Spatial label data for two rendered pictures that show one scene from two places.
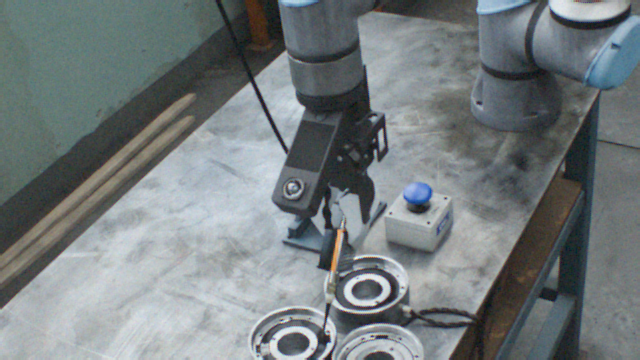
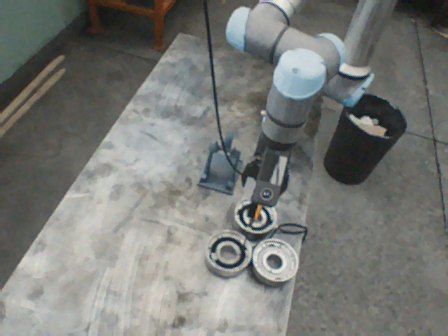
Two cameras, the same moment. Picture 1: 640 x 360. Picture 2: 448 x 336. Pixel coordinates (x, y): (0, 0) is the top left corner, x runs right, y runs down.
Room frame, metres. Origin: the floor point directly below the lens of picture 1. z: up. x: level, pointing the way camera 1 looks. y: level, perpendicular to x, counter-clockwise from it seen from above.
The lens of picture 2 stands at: (0.38, 0.30, 1.60)
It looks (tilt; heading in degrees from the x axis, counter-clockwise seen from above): 50 degrees down; 332
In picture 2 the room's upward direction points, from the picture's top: 11 degrees clockwise
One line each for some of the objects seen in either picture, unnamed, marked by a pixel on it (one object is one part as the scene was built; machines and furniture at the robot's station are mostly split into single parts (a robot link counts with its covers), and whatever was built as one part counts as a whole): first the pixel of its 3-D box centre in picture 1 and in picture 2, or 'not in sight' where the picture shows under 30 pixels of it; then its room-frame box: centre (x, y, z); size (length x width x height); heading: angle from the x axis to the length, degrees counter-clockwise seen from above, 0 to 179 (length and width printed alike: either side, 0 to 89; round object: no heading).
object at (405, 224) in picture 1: (421, 215); not in sight; (0.93, -0.14, 0.82); 0.08 x 0.07 x 0.05; 144
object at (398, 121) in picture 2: not in sight; (359, 142); (1.41, -1.08, 0.21); 0.34 x 0.34 x 0.43
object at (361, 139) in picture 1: (338, 126); (273, 150); (0.80, -0.03, 1.07); 0.09 x 0.08 x 0.12; 145
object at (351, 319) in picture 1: (367, 294); (254, 218); (0.80, -0.04, 0.82); 0.10 x 0.10 x 0.04
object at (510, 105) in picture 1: (516, 81); not in sight; (1.20, -0.35, 0.85); 0.15 x 0.15 x 0.10
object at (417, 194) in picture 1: (418, 203); not in sight; (0.93, -0.13, 0.85); 0.04 x 0.04 x 0.05
